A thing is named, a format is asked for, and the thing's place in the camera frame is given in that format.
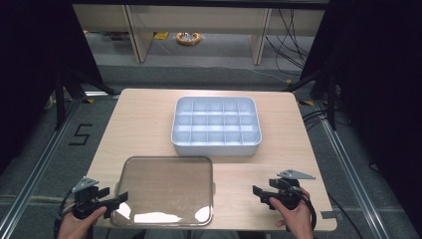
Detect black curtain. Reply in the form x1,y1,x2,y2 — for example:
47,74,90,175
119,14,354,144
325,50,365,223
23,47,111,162
0,0,105,175
300,0,422,230

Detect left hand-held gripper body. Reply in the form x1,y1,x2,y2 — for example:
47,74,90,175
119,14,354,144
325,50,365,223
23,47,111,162
71,176,110,220

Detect thin black floor cable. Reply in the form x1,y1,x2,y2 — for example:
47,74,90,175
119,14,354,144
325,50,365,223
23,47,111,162
326,191,366,239

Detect black floor cables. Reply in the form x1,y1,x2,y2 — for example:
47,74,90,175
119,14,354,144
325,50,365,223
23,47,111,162
301,109,333,131

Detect black metal stand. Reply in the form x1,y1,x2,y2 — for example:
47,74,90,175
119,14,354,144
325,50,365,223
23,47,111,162
54,64,119,131
282,64,340,131

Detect yellow coiled cable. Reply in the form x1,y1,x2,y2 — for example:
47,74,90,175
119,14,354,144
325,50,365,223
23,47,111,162
175,31,203,47

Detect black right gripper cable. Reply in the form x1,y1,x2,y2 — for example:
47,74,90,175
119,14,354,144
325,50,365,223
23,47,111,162
285,185,318,233

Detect person's left hand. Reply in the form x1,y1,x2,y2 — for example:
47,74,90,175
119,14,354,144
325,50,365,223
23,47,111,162
57,205,108,239

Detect white floor cable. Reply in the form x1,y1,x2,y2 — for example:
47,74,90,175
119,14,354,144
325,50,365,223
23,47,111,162
246,67,291,84

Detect clear plastic lid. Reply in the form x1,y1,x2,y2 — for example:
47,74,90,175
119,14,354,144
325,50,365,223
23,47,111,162
110,155,215,228

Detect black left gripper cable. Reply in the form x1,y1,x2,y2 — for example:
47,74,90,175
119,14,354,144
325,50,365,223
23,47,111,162
53,188,76,239

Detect person's right hand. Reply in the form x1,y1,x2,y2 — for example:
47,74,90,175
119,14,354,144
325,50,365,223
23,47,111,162
269,186,315,239

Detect white compartment storage box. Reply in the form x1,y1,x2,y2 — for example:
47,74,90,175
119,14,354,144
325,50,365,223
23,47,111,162
170,96,263,157

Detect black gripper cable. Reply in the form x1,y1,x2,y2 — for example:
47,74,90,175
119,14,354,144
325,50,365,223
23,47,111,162
285,185,318,233
53,188,76,239

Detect aluminium floor rail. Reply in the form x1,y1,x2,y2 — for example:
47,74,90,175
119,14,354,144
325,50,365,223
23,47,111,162
314,99,405,239
0,97,84,235

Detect bundle of black hanging cables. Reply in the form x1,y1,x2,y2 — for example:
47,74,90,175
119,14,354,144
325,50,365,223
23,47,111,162
264,8,316,77

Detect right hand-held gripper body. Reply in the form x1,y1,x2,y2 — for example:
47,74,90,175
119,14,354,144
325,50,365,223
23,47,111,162
268,168,317,211

